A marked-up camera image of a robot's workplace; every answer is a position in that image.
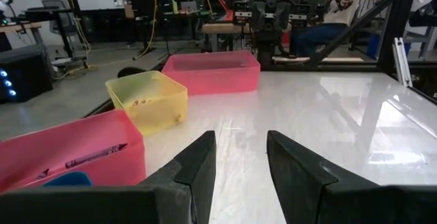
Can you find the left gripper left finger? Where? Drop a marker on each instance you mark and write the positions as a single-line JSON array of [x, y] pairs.
[[191, 183]]

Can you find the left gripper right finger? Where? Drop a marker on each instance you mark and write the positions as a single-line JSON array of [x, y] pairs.
[[297, 183]]

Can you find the purple crayon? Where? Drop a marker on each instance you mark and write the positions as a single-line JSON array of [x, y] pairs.
[[95, 155], [43, 173]]

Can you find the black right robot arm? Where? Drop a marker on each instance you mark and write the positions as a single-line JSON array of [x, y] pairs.
[[266, 53]]

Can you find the wooden workbench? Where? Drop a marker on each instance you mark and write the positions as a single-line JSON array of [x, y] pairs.
[[222, 28]]

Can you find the red desk lamp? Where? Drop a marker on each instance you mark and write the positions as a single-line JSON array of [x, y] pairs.
[[222, 2]]

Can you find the person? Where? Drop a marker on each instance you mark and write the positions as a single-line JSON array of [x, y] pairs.
[[425, 12], [327, 32]]

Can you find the large pink plastic bin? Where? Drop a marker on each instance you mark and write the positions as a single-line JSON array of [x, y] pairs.
[[218, 77]]

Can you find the yellow plastic bin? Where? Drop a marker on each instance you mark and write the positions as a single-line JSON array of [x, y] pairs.
[[160, 104]]

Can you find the blue storage box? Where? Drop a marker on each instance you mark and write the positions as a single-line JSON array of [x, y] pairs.
[[373, 46]]

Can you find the blue plastic bin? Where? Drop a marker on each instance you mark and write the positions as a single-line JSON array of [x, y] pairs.
[[68, 179]]

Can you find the black table clamp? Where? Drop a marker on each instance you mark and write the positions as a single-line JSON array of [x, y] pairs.
[[131, 71]]

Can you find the small red plastic bin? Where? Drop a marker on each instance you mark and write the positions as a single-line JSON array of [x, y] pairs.
[[68, 135]]

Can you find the computer tower with blue lights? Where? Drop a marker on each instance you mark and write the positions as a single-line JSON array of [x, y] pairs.
[[24, 73]]

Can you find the wooden top table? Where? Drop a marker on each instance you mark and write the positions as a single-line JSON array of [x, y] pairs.
[[20, 27]]

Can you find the silver aluminium rail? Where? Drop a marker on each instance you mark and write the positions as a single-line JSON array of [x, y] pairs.
[[402, 63]]

